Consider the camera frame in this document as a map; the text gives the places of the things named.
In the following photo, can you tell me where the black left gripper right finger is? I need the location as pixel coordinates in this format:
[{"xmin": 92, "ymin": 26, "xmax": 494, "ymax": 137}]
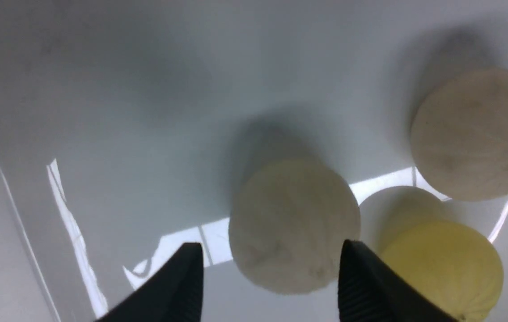
[{"xmin": 338, "ymin": 240, "xmax": 455, "ymax": 322}]

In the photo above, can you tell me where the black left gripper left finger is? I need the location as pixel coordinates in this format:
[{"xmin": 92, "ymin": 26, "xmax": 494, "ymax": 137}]
[{"xmin": 98, "ymin": 242, "xmax": 204, "ymax": 322}]

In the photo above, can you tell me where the white steamed bun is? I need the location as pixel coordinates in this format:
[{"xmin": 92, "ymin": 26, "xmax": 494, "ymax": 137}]
[
  {"xmin": 410, "ymin": 68, "xmax": 508, "ymax": 202},
  {"xmin": 228, "ymin": 159, "xmax": 362, "ymax": 295}
]

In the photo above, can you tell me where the yellow steamed bun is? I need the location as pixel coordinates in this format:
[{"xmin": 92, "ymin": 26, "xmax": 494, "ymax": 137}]
[{"xmin": 380, "ymin": 221, "xmax": 504, "ymax": 322}]

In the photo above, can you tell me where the white square plate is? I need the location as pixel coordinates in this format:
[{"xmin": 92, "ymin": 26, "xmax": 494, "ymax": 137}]
[{"xmin": 0, "ymin": 0, "xmax": 508, "ymax": 322}]

